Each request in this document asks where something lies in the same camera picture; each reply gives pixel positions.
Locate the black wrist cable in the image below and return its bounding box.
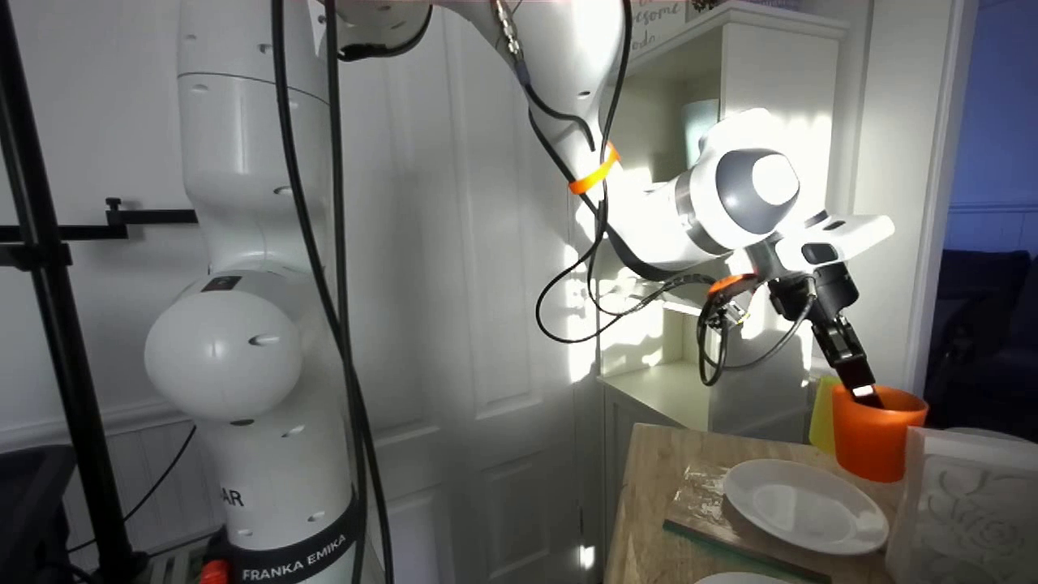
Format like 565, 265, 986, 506
495, 0, 827, 389

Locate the black tripod stand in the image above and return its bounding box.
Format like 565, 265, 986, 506
0, 0, 237, 584

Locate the clear plastic container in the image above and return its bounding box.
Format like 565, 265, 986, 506
883, 425, 1038, 584

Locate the dark blue sofa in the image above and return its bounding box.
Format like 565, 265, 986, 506
921, 246, 1038, 439

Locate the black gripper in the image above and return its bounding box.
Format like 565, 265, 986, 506
770, 264, 884, 413

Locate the orange plastic cup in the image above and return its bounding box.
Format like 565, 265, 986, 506
827, 381, 932, 486

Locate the orange cable clip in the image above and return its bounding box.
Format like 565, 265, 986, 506
706, 269, 761, 302

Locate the thick black hanging cable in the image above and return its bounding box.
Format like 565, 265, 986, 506
269, 0, 398, 584

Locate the white open shelf cabinet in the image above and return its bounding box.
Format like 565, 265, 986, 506
587, 0, 869, 584

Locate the orange arm strap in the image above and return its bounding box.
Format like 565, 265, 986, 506
569, 144, 624, 197

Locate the white round plate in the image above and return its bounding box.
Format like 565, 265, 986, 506
719, 459, 893, 557

